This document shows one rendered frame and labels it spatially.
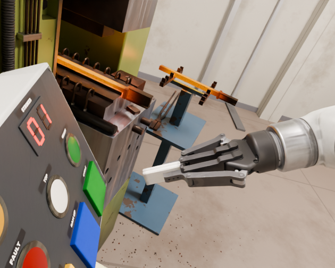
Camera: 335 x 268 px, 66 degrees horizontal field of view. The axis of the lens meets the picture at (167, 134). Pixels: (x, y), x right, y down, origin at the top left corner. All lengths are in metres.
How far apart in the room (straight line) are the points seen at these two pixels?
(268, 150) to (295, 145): 0.04
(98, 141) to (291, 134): 0.56
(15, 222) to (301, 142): 0.41
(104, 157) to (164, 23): 2.89
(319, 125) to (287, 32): 3.47
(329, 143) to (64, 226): 0.41
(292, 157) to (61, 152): 0.37
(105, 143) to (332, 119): 0.60
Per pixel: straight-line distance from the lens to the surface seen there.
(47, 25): 0.72
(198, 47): 3.68
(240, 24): 3.72
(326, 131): 0.48
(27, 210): 0.33
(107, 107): 0.82
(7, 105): 0.34
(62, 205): 0.39
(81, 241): 0.42
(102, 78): 0.92
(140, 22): 0.81
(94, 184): 0.50
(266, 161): 0.47
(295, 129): 0.49
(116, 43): 1.14
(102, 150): 0.84
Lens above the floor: 1.38
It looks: 31 degrees down
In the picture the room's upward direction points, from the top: 21 degrees clockwise
